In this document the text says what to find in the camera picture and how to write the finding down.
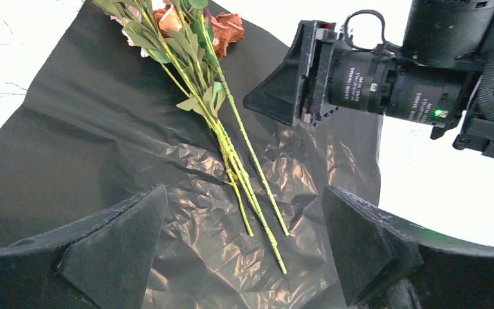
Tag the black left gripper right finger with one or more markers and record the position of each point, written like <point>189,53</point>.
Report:
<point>384,261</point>

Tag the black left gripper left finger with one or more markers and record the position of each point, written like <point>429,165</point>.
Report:
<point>100,261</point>

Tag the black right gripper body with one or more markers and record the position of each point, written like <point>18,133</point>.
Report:
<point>380,83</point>

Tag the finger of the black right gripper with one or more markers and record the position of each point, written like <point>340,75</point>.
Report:
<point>296,91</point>

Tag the peach flower bouquet black wrap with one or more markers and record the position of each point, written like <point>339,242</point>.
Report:
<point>189,42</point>

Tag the black wrapping paper sheet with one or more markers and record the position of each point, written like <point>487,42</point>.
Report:
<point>99,125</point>

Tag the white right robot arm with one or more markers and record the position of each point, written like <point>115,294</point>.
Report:
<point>456,35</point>

